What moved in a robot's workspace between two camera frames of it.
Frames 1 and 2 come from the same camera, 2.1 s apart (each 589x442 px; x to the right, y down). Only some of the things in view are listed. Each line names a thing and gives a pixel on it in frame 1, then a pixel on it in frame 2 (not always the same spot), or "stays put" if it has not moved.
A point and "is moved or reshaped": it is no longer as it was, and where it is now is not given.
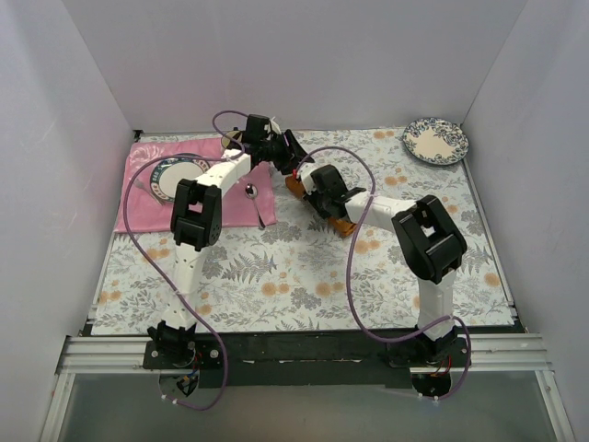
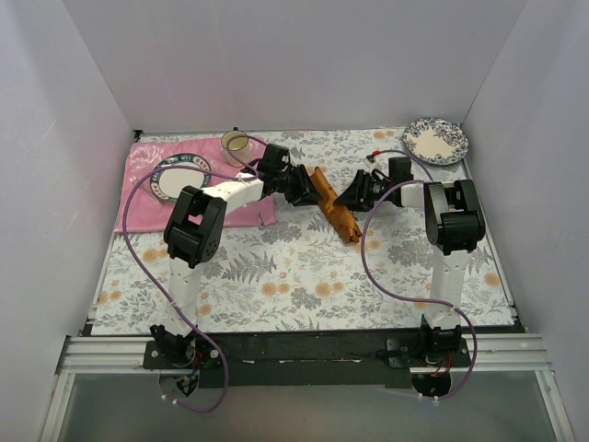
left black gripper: (283, 150) → (299, 185)
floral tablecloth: (367, 236) stays put
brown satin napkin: (340, 226) is moved or reshaped
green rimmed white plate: (167, 173) stays put
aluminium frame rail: (86, 354) stays put
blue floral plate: (435, 141) stays put
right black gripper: (319, 205) → (362, 190)
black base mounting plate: (306, 360) stays put
